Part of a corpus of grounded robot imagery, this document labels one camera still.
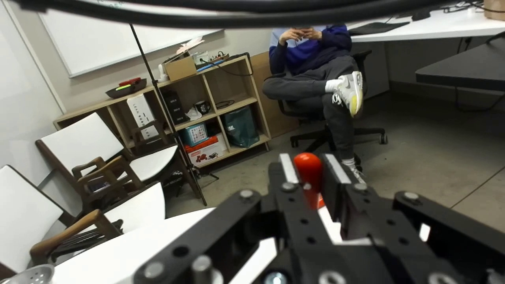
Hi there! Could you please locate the white plastic tray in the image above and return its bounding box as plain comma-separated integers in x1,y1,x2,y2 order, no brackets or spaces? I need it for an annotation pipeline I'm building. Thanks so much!
52,203,369,284

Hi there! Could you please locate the wooden chair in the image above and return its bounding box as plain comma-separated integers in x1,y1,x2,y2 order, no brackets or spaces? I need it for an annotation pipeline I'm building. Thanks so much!
0,112,180,274

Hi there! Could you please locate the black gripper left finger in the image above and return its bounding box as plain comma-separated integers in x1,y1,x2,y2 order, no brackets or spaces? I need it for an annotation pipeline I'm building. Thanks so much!
270,153,303,248

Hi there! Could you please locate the seated person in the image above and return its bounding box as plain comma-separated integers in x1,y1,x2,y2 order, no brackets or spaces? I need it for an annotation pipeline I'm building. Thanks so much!
262,24,363,181

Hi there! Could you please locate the small steel bowl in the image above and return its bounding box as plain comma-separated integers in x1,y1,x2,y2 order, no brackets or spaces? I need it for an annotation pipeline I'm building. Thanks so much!
1,263,54,284

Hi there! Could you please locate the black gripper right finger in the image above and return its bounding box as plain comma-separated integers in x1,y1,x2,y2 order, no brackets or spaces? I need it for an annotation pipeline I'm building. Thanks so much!
322,153,368,237

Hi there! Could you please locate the whiteboard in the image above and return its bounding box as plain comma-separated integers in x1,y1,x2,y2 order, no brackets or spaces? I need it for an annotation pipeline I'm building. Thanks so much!
39,11,218,77

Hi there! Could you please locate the wooden shelf unit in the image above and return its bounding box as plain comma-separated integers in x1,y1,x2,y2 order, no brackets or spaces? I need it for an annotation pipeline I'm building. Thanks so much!
55,54,271,167

